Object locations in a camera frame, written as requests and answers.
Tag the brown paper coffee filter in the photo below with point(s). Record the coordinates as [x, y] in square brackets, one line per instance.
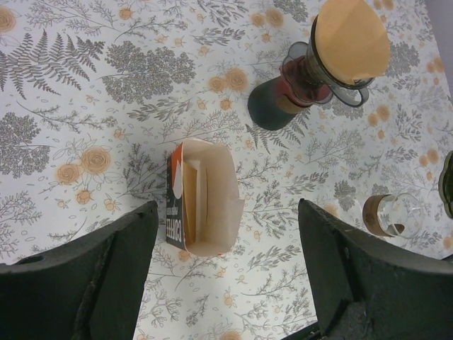
[352, 41]

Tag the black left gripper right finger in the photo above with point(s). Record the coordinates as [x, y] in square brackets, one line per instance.
[366, 288]

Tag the orange coffee filter box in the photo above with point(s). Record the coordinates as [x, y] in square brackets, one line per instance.
[224, 205]

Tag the floral patterned table mat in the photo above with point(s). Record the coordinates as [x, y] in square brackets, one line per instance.
[96, 94]

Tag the green glass dripper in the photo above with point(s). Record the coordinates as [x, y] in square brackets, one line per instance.
[445, 184]

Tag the brown tape roll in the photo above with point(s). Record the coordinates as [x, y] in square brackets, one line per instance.
[391, 215]

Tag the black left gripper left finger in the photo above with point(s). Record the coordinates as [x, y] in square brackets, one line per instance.
[88, 288]

